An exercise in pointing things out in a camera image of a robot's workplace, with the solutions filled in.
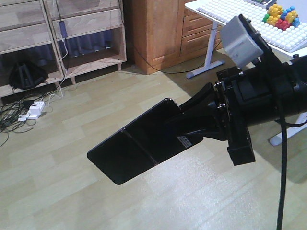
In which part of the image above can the colourful toy brick pile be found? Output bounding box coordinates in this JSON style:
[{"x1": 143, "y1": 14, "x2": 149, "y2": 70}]
[{"x1": 262, "y1": 4, "x2": 301, "y2": 31}]

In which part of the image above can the wooden drawer cabinet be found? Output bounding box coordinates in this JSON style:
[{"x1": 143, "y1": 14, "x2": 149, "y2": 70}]
[{"x1": 123, "y1": 0, "x2": 213, "y2": 74}]

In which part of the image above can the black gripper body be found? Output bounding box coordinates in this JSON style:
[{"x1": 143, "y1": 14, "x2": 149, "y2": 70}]
[{"x1": 217, "y1": 14, "x2": 292, "y2": 165}]

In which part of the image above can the white standing desk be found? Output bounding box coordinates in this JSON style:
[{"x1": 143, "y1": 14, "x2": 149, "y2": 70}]
[{"x1": 184, "y1": 0, "x2": 307, "y2": 146}]

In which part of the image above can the white laptop cable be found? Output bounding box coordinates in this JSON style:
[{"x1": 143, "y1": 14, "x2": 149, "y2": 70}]
[{"x1": 47, "y1": 37, "x2": 69, "y2": 106}]

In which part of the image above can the wooden shelf unit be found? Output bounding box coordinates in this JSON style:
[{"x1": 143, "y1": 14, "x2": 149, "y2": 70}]
[{"x1": 0, "y1": 0, "x2": 127, "y2": 97}]

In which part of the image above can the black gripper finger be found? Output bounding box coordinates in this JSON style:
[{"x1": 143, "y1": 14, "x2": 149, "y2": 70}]
[
  {"x1": 179, "y1": 83, "x2": 216, "y2": 113},
  {"x1": 163, "y1": 94, "x2": 227, "y2": 141}
]

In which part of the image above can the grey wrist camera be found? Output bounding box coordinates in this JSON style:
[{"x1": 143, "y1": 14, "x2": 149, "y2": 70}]
[{"x1": 220, "y1": 16, "x2": 263, "y2": 68}]

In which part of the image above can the white studded baseplate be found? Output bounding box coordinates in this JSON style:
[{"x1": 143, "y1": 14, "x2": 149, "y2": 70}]
[{"x1": 196, "y1": 0, "x2": 307, "y2": 53}]

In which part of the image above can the grey usb hub adapter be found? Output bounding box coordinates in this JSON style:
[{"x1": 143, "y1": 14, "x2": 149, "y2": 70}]
[{"x1": 59, "y1": 21, "x2": 68, "y2": 39}]

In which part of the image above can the black pyramid stand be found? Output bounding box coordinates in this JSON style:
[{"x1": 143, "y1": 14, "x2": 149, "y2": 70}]
[{"x1": 9, "y1": 61, "x2": 47, "y2": 90}]

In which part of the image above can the black foldable smartphone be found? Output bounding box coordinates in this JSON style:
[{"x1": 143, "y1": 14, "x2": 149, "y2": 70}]
[{"x1": 87, "y1": 98, "x2": 203, "y2": 185}]

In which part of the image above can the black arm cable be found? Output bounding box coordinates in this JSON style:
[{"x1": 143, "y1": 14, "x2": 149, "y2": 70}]
[{"x1": 274, "y1": 91, "x2": 307, "y2": 230}]

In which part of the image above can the white power strip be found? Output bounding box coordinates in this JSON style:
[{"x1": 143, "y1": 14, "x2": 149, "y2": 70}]
[{"x1": 18, "y1": 100, "x2": 46, "y2": 121}]

